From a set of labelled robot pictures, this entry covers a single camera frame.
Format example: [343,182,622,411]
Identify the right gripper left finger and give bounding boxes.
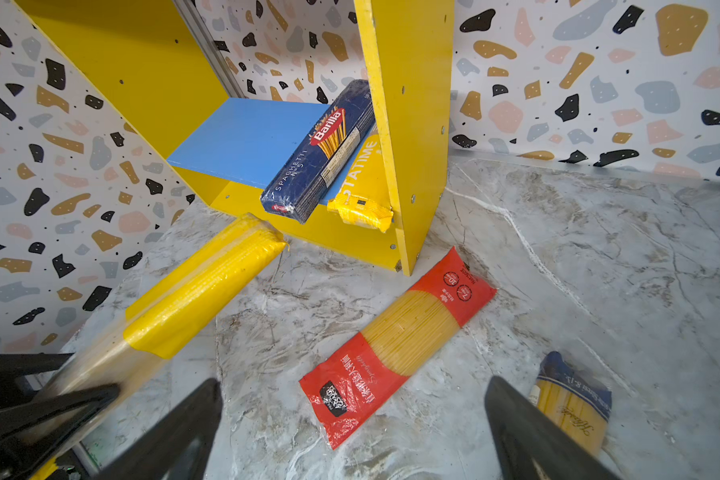
[95,378,223,480]

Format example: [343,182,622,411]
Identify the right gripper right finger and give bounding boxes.
[484,376,618,480]

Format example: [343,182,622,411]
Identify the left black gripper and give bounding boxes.
[0,354,120,479]

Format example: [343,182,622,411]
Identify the navy spaghetti bag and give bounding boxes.
[528,351,612,457]

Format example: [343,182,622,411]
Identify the red bag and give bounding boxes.
[299,248,497,450]

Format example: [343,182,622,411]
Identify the blue Barilla spaghetti bag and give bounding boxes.
[260,79,375,224]

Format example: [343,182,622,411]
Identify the yellow spaghetti bag with text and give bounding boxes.
[327,126,394,233]

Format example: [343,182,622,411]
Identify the yellow shelf unit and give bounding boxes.
[21,1,454,275]

